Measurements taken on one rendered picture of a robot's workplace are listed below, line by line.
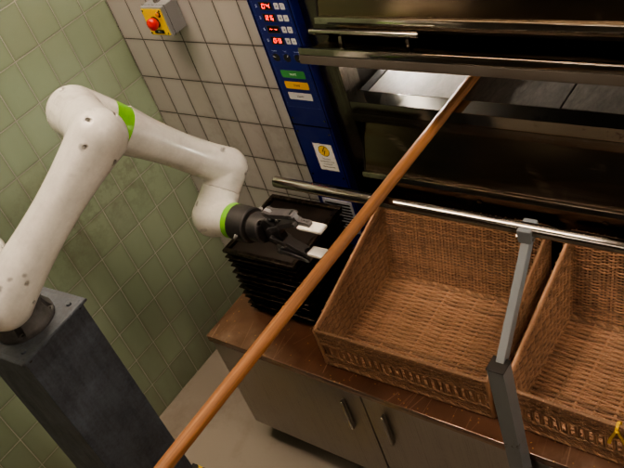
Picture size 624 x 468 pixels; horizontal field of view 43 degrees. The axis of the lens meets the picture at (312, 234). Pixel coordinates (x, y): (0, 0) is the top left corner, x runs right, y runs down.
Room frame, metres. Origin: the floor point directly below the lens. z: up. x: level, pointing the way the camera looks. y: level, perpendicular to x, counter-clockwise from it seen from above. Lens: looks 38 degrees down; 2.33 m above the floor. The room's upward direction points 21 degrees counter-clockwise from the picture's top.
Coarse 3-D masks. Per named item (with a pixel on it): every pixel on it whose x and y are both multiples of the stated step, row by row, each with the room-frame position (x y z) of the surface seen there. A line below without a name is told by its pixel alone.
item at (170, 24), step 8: (168, 0) 2.41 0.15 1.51; (144, 8) 2.44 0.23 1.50; (152, 8) 2.41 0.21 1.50; (160, 8) 2.38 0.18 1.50; (168, 8) 2.40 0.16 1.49; (176, 8) 2.42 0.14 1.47; (144, 16) 2.45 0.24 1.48; (152, 16) 2.42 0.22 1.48; (168, 16) 2.39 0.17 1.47; (176, 16) 2.41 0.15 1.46; (160, 24) 2.40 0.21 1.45; (168, 24) 2.38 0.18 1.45; (176, 24) 2.40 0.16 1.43; (184, 24) 2.42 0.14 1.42; (152, 32) 2.44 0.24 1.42; (160, 32) 2.42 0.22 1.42; (168, 32) 2.39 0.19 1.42; (176, 32) 2.40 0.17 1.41
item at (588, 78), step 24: (360, 48) 1.85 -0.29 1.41; (384, 48) 1.80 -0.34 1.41; (432, 48) 1.72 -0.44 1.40; (456, 48) 1.68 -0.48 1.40; (480, 48) 1.64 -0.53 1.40; (504, 48) 1.60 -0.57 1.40; (528, 48) 1.57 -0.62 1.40; (552, 48) 1.53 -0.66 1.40; (576, 48) 1.50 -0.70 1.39; (600, 48) 1.46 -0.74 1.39; (432, 72) 1.62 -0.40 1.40; (456, 72) 1.57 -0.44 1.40; (480, 72) 1.53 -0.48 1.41; (504, 72) 1.48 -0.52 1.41; (528, 72) 1.44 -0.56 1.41; (552, 72) 1.40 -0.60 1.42; (576, 72) 1.37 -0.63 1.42
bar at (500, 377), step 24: (312, 192) 1.68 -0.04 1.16; (336, 192) 1.63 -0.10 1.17; (360, 192) 1.58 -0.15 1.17; (432, 216) 1.42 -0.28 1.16; (456, 216) 1.37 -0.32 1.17; (480, 216) 1.34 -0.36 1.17; (528, 240) 1.23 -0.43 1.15; (552, 240) 1.21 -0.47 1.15; (576, 240) 1.17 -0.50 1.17; (600, 240) 1.13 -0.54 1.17; (528, 264) 1.23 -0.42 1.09; (504, 336) 1.14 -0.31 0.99; (504, 360) 1.11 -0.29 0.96; (504, 384) 1.08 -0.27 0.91; (504, 408) 1.09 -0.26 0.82; (504, 432) 1.10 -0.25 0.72; (528, 456) 1.11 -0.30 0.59
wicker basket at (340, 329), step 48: (384, 240) 1.93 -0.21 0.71; (432, 240) 1.82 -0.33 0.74; (480, 240) 1.70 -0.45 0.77; (336, 288) 1.74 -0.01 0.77; (384, 288) 1.86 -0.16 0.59; (432, 288) 1.78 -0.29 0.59; (480, 288) 1.68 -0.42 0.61; (528, 288) 1.44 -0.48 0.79; (336, 336) 1.59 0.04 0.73; (384, 336) 1.66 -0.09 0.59; (432, 336) 1.59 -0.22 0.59; (480, 336) 1.52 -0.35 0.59; (432, 384) 1.42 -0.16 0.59; (480, 384) 1.26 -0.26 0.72
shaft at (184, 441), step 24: (456, 96) 1.79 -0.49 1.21; (432, 120) 1.72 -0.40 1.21; (408, 168) 1.59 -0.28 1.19; (384, 192) 1.51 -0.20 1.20; (360, 216) 1.45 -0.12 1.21; (336, 240) 1.40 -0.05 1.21; (312, 288) 1.30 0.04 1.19; (288, 312) 1.24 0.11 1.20; (264, 336) 1.19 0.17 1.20; (240, 360) 1.15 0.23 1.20; (216, 408) 1.07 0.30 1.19; (192, 432) 1.02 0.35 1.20; (168, 456) 0.99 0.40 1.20
